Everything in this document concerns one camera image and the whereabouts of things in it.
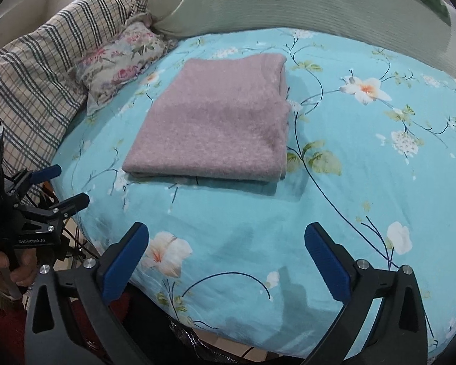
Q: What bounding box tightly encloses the mauve knit garment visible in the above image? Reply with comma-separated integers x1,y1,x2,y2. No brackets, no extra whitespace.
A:
123,53,292,182

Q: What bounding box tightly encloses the person's left hand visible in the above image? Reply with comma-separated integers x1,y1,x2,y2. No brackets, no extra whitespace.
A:
0,249,38,300

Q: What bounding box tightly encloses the plaid checked quilt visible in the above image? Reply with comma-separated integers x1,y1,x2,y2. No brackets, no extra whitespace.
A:
0,0,147,175

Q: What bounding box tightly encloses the pink floral small pillow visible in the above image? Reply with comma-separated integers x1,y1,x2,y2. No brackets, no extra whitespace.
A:
70,20,169,115

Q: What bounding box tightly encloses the turquoise floral bed sheet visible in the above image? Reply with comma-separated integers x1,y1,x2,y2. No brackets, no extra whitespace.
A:
53,28,456,358

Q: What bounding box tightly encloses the grey striped pillow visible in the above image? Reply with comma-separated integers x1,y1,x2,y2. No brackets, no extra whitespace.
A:
147,0,456,79

